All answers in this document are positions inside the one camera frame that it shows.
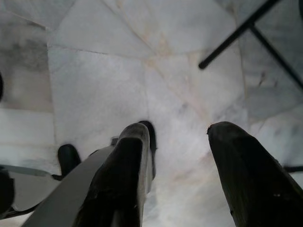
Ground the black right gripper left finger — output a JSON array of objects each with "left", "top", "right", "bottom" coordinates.
[{"left": 75, "top": 122, "right": 153, "bottom": 227}]

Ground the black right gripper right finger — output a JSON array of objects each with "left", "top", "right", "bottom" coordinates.
[{"left": 206, "top": 121, "right": 303, "bottom": 227}]

